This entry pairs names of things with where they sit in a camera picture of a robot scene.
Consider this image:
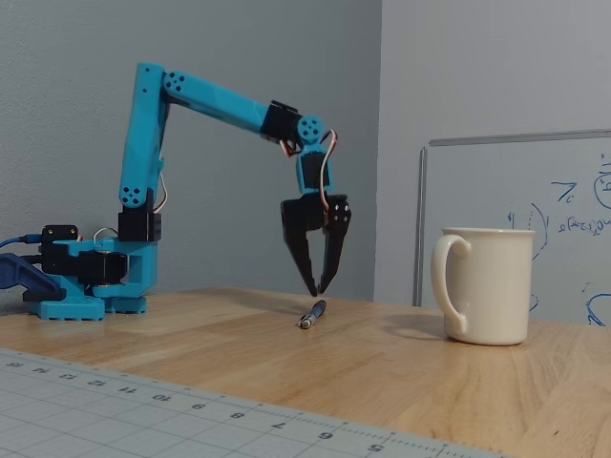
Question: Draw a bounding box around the black motor controller board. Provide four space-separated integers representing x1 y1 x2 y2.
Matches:
39 224 80 261

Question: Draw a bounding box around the grey gridded cutting mat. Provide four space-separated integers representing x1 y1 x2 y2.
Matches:
0 346 524 458

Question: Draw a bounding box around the dark grey backdrop panel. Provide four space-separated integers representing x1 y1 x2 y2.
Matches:
0 0 384 317

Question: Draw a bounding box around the dark blue table clamp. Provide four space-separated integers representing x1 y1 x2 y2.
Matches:
0 252 66 305

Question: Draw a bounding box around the blue usb cable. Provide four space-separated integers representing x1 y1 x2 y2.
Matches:
0 233 45 250

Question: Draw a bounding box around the white red shoulder servo cable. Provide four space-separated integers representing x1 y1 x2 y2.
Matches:
153 156 170 215

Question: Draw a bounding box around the dark blue pen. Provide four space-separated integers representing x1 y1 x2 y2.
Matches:
297 299 328 330

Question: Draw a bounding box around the whiteboard with blue drawings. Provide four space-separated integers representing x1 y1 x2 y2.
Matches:
411 128 611 328

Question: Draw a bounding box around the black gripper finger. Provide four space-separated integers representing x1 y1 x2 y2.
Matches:
318 192 355 295
284 229 320 298

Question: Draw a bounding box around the cream ceramic mug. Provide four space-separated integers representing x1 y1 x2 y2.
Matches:
430 227 537 347

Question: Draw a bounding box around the white red wrist servo cable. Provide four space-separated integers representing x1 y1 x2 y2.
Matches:
284 129 339 212

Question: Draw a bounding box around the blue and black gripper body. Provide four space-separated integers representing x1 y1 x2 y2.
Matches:
280 146 337 240

